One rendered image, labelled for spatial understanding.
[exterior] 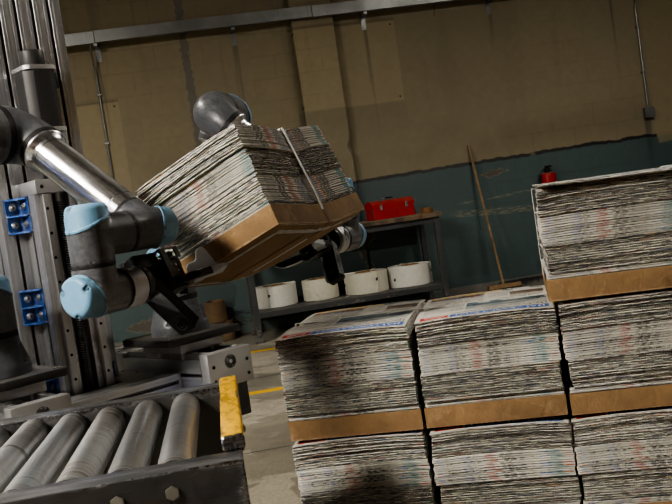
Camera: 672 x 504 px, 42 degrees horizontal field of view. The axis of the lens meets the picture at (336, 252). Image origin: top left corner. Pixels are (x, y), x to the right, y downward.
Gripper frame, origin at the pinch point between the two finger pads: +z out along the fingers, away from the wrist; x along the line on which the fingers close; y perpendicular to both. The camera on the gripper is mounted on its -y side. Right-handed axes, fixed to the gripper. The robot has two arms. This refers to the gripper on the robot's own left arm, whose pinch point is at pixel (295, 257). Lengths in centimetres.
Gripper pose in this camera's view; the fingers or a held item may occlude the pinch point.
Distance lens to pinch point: 208.9
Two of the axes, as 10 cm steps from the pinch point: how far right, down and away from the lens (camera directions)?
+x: 7.7, -4.6, -4.5
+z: -4.5, 1.1, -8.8
